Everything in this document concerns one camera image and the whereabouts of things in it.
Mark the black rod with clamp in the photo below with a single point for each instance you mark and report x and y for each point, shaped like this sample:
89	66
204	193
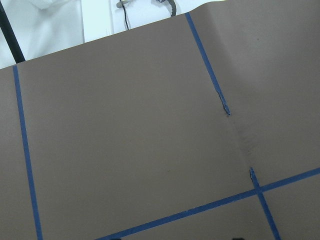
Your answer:
10	37

